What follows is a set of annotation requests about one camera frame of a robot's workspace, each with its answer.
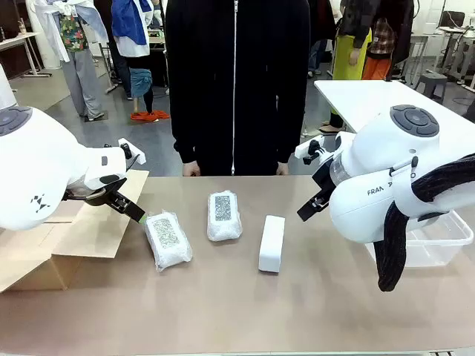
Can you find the person's right hand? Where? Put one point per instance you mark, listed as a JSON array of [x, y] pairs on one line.
[[192, 170]]

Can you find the person's left hand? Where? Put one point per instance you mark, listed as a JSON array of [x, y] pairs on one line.
[[282, 169]]

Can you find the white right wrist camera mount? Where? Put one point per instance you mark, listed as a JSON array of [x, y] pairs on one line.
[[308, 148]]

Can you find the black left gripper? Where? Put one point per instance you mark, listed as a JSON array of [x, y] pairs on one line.
[[105, 193]]

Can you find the white desk with black legs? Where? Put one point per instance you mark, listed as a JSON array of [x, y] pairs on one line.
[[456, 31]]

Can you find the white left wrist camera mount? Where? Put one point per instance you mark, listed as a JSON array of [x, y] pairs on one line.
[[135, 152]]

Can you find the person in yellow apron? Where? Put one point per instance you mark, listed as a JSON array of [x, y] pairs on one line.
[[347, 55]]

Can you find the light wooden desk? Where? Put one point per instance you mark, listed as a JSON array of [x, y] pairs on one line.
[[22, 37]]

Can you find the person in blue white top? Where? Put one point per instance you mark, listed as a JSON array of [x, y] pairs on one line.
[[130, 37]]

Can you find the orange cloth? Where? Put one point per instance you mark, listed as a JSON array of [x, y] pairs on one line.
[[148, 116]]

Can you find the white unwrapped clock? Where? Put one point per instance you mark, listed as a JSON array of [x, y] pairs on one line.
[[271, 241]]

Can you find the bubble clock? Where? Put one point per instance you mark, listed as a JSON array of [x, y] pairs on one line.
[[224, 219], [167, 237]]

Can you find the brown cardboard box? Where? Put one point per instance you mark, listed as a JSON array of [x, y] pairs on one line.
[[92, 237]]

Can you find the person in black jacket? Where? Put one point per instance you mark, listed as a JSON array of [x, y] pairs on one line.
[[237, 74]]

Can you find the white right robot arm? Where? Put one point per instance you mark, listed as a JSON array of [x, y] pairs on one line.
[[371, 219]]

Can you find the grey stool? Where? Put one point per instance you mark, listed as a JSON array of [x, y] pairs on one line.
[[430, 83]]

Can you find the person in floral shirt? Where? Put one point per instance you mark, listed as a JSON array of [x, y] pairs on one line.
[[83, 74]]

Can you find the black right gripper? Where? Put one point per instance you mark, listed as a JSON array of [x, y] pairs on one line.
[[327, 180]]

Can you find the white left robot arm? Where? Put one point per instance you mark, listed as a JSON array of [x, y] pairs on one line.
[[37, 155]]

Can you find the person's right forearm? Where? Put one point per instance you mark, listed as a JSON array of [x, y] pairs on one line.
[[185, 141]]

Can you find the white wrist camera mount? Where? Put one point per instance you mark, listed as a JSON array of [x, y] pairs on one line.
[[135, 152], [308, 148]]

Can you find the clear plastic container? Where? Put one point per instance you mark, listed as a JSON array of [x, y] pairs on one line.
[[426, 244]]

